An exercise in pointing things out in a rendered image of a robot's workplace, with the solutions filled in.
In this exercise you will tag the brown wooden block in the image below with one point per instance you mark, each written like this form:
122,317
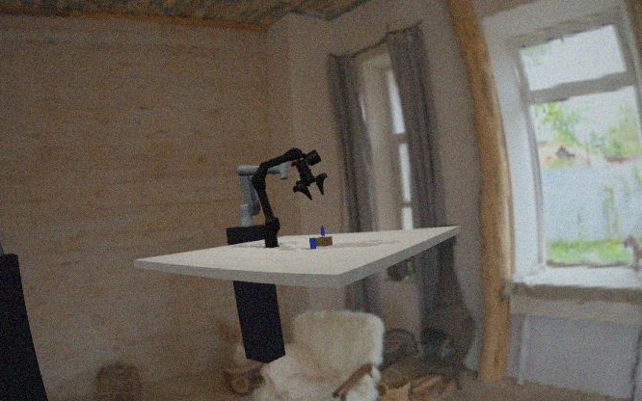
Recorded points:
324,242

